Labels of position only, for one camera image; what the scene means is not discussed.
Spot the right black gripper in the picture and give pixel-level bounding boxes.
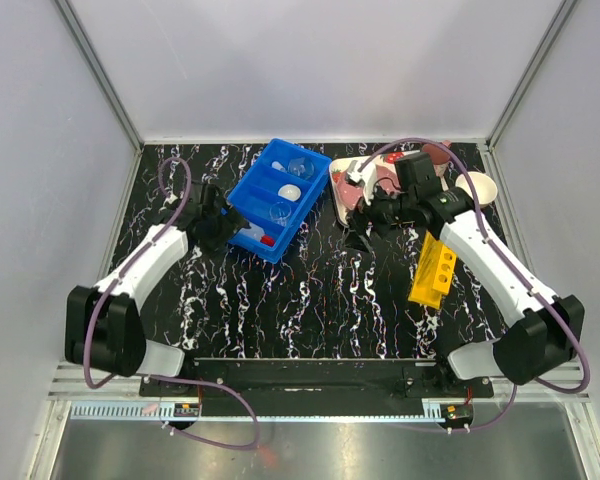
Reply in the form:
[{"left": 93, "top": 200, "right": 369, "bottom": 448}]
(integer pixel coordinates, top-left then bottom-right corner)
[{"left": 341, "top": 176, "right": 416, "bottom": 255}]

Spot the white wash bottle red cap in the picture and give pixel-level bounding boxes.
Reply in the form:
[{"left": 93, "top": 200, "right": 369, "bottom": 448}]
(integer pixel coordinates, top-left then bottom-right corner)
[{"left": 239, "top": 225, "right": 275, "bottom": 247}]

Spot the small glass beaker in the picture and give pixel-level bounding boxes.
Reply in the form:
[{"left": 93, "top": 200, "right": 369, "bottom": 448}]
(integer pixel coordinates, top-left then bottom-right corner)
[{"left": 269, "top": 202, "right": 293, "bottom": 227}]

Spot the blue compartment bin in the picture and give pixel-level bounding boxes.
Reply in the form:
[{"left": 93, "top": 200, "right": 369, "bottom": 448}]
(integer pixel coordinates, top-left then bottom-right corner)
[{"left": 228, "top": 139, "right": 331, "bottom": 263}]

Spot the small white dish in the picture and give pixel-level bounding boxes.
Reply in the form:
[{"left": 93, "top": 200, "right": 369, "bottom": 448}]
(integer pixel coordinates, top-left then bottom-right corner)
[{"left": 277, "top": 184, "right": 302, "bottom": 202}]

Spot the yellow test tube rack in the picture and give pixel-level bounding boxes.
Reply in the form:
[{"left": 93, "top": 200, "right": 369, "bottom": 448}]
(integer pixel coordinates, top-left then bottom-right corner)
[{"left": 408, "top": 232, "right": 457, "bottom": 309}]

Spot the glass flask with stopper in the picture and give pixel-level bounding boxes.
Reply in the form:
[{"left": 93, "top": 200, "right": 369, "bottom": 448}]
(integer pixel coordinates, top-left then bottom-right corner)
[{"left": 271, "top": 157, "right": 315, "bottom": 180}]

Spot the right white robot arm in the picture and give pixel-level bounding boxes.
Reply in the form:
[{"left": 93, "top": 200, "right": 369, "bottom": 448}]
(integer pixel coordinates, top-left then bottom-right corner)
[{"left": 339, "top": 151, "right": 591, "bottom": 397}]

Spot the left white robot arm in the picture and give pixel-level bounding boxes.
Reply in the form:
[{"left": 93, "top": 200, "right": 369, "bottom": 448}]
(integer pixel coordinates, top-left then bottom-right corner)
[{"left": 64, "top": 182, "right": 247, "bottom": 396}]

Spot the pink polka dot plate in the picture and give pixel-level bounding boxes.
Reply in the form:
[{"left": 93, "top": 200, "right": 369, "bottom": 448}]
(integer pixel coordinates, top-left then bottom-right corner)
[{"left": 336, "top": 165, "right": 400, "bottom": 210}]

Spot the strawberry print tray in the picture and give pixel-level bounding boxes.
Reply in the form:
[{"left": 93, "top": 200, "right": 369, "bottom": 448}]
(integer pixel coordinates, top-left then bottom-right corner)
[{"left": 329, "top": 150, "right": 418, "bottom": 227}]

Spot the pink ghost print mug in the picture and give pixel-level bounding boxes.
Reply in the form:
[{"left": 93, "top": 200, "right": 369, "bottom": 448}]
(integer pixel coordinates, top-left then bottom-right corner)
[{"left": 421, "top": 144, "right": 450, "bottom": 178}]

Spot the white ceramic bowl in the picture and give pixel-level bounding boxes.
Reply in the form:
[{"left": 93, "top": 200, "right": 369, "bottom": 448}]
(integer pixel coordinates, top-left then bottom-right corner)
[{"left": 455, "top": 171, "right": 498, "bottom": 208}]

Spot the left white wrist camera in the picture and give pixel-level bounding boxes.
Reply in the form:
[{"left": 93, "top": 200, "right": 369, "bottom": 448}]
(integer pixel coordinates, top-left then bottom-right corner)
[{"left": 165, "top": 196, "right": 179, "bottom": 208}]

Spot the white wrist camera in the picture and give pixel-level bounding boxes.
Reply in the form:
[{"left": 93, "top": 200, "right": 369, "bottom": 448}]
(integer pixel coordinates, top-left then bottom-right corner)
[
  {"left": 346, "top": 160, "right": 377, "bottom": 205},
  {"left": 165, "top": 196, "right": 179, "bottom": 208}
]

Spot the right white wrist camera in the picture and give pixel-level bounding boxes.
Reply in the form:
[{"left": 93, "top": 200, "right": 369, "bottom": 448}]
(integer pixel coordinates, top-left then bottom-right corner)
[{"left": 346, "top": 160, "right": 377, "bottom": 205}]

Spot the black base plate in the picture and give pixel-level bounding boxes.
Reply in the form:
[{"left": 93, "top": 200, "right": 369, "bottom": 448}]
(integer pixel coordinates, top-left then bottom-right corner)
[{"left": 139, "top": 359, "right": 494, "bottom": 421}]

